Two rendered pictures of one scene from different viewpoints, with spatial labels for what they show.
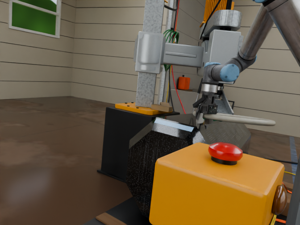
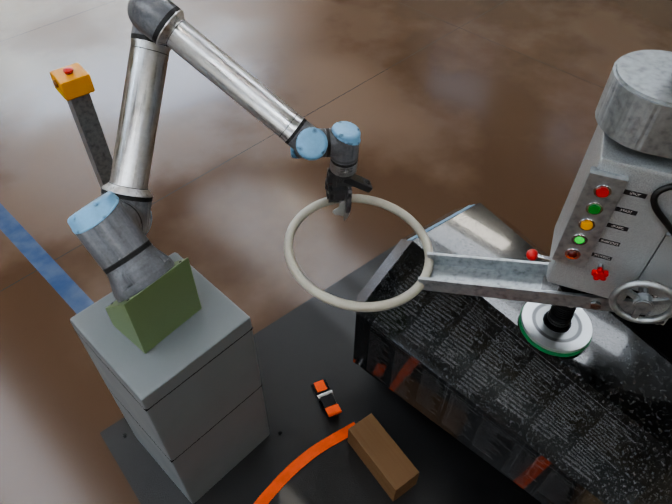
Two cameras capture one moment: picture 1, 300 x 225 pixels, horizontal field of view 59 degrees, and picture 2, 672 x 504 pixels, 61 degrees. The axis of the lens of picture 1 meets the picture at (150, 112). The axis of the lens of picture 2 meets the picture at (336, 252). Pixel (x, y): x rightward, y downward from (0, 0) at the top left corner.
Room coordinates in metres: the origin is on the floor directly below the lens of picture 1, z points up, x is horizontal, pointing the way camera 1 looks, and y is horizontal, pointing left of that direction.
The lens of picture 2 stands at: (1.93, -1.74, 2.32)
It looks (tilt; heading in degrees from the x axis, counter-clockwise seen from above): 48 degrees down; 107
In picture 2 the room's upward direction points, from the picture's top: 1 degrees clockwise
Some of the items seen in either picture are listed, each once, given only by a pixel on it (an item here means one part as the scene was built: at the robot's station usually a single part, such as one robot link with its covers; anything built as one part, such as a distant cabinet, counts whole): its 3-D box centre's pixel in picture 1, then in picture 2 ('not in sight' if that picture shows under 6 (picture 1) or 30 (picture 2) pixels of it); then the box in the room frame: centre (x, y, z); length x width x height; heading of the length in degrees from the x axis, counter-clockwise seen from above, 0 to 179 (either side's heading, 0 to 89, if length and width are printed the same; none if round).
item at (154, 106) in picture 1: (161, 107); not in sight; (2.74, -0.12, 0.81); 0.20 x 0.10 x 0.05; 65
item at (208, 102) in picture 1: (208, 103); (339, 183); (1.51, -0.32, 1.03); 0.09 x 0.08 x 0.12; 28
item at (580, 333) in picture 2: not in sight; (556, 322); (2.28, -0.55, 0.86); 0.21 x 0.21 x 0.01
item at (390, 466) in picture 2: not in sight; (382, 456); (1.85, -0.79, 0.07); 0.30 x 0.12 x 0.12; 143
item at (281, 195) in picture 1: (277, 199); not in sight; (0.27, -0.15, 1.05); 0.03 x 0.02 x 0.03; 147
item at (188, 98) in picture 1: (192, 110); not in sight; (5.70, -0.91, 0.43); 1.30 x 0.62 x 0.86; 154
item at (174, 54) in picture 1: (168, 53); not in sight; (2.93, -0.13, 1.37); 0.74 x 0.34 x 0.25; 92
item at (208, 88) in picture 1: (209, 89); (343, 165); (1.52, -0.32, 1.11); 0.10 x 0.09 x 0.05; 118
